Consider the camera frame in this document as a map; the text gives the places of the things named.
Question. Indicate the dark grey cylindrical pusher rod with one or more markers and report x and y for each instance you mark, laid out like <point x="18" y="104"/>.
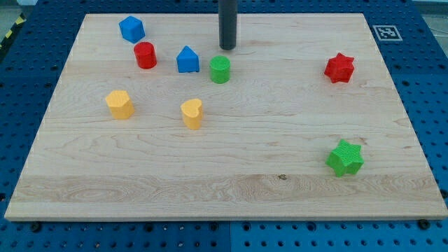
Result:
<point x="227" y="21"/>

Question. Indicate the green star block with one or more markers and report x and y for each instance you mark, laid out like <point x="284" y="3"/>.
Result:
<point x="346" y="158"/>

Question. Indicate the yellow heart block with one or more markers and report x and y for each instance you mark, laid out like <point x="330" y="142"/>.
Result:
<point x="192" y="113"/>

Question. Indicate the green cylinder block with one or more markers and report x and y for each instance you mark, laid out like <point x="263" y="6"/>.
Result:
<point x="219" y="69"/>

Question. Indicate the red star block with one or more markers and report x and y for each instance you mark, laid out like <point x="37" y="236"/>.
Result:
<point x="340" y="68"/>

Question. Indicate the red cylinder block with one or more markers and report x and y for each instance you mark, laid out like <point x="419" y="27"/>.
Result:
<point x="145" y="55"/>

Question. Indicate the yellow black hazard tape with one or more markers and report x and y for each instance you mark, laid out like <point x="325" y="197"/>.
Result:
<point x="12" y="33"/>

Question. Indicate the yellow hexagon block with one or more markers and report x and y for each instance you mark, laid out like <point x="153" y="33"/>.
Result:
<point x="120" y="104"/>

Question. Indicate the white fiducial marker tag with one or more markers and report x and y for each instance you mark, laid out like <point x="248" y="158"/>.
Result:
<point x="387" y="32"/>

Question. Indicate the light wooden board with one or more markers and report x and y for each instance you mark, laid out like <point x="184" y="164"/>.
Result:
<point x="261" y="151"/>

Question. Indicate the blue house-shaped block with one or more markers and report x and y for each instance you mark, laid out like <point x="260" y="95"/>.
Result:
<point x="187" y="61"/>

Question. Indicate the blue cube block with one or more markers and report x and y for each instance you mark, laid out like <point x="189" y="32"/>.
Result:
<point x="132" y="29"/>

